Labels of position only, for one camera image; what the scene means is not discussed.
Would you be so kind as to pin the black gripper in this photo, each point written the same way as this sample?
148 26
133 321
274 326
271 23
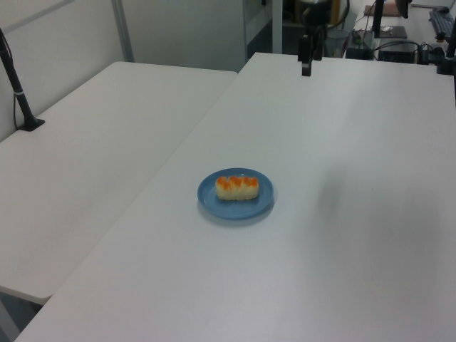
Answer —
315 14

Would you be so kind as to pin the translucent grey bin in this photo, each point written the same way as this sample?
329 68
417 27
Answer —
336 42

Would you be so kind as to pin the black keyboard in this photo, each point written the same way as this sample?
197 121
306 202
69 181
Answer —
441 21

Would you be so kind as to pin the small black device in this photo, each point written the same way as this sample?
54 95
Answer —
358 53

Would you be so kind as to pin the orange glazed bread loaf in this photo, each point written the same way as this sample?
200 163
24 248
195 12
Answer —
237 190

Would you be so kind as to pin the white side table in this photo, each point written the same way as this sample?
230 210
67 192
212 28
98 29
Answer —
89 160

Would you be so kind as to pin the black computer box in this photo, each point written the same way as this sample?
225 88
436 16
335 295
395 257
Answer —
395 54

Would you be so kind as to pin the black flat pad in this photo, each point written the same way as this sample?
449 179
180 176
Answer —
393 32

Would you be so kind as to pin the grey metal frame post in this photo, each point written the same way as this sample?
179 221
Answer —
276 25

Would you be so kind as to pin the black thin pole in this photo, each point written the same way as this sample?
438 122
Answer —
378 18

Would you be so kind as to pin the blue round plate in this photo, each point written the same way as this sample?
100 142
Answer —
231 211

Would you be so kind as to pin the white background desk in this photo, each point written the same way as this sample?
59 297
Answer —
417 33

